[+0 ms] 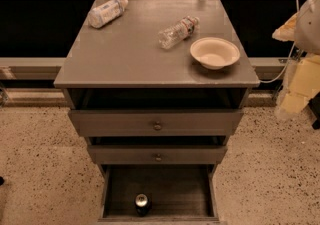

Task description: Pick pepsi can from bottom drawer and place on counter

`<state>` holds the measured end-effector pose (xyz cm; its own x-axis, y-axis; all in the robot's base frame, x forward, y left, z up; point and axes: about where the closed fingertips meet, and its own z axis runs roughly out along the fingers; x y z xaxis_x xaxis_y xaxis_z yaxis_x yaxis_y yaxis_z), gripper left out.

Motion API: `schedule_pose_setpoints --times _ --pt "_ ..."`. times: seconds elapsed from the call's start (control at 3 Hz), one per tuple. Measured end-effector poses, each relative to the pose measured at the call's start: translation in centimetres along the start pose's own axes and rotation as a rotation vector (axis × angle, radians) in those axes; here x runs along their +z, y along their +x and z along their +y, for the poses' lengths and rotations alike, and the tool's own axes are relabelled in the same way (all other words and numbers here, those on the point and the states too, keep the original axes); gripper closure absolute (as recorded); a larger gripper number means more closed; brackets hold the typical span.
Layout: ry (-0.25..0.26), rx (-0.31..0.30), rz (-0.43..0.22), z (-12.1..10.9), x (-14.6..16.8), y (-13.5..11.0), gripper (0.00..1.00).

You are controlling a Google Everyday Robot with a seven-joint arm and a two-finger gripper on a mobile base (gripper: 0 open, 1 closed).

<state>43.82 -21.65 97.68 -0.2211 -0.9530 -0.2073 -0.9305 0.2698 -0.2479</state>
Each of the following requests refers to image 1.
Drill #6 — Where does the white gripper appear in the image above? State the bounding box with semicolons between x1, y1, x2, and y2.
272;14;320;120

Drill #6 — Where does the blue pepsi can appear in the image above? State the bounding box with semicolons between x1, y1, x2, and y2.
134;193;152;216

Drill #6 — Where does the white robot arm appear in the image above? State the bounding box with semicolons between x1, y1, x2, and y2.
272;0;320;119

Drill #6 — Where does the grey wooden drawer cabinet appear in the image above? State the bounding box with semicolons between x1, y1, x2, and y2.
53;0;261;225

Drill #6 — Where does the bottom grey open drawer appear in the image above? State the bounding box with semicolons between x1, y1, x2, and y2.
96;165;227;225

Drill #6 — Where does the top grey drawer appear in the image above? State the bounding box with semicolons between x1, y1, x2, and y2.
69;109;243;137

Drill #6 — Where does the middle grey drawer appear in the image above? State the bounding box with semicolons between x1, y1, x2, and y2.
88;145;227;165

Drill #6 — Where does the white paper bowl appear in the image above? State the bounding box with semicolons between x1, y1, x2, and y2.
190;37;240;70

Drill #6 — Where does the clear plastic water bottle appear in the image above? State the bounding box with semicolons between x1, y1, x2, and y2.
158;16;200;49

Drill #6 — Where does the white labelled plastic bottle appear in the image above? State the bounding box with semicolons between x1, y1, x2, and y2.
88;0;129;28

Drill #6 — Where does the white cable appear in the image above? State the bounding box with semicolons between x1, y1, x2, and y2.
259;0;301;85

